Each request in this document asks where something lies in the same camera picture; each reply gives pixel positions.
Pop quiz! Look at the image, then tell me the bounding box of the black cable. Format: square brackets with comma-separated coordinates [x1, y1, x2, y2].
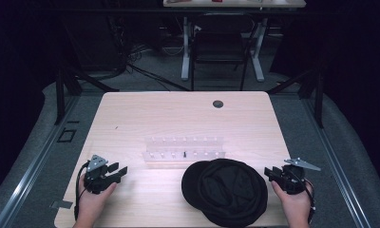
[73, 161, 89, 221]
[302, 178, 316, 224]

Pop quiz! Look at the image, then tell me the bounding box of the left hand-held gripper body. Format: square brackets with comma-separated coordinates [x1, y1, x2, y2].
[83, 154, 122, 195]

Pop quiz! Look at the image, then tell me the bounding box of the bundle of floor cables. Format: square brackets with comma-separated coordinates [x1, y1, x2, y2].
[126, 43, 191, 92]

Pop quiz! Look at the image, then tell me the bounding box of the black metal stand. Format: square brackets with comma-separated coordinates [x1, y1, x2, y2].
[53, 61, 120, 125]
[266, 66, 326, 129]

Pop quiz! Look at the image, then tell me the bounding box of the black cap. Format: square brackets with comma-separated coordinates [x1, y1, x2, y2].
[180, 158, 269, 228]

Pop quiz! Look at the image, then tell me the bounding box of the grey tape strip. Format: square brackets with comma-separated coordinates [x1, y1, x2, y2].
[49, 199, 74, 210]

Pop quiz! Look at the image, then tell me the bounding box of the white desk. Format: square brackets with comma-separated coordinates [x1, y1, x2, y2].
[162, 0, 307, 83]

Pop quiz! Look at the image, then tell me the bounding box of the black tape rectangle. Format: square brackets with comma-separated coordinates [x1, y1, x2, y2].
[56, 127, 78, 143]

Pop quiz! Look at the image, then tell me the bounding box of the metal floor rail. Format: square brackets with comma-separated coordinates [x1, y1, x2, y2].
[0, 94, 82, 228]
[301, 94, 372, 228]

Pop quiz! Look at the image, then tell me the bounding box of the person's left hand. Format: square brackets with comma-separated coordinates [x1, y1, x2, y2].
[72, 176, 118, 228]

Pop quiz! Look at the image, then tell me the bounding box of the black folding chair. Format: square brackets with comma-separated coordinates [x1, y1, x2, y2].
[189, 12, 257, 92]

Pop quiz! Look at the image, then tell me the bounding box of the clear acrylic rack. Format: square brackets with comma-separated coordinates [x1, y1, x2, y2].
[142, 136, 227, 164]

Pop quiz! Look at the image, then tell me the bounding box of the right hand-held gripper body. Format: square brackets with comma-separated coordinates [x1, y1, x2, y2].
[276, 157, 322, 196]

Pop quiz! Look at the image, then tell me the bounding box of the person's right hand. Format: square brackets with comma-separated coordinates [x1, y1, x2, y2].
[271, 180, 314, 228]

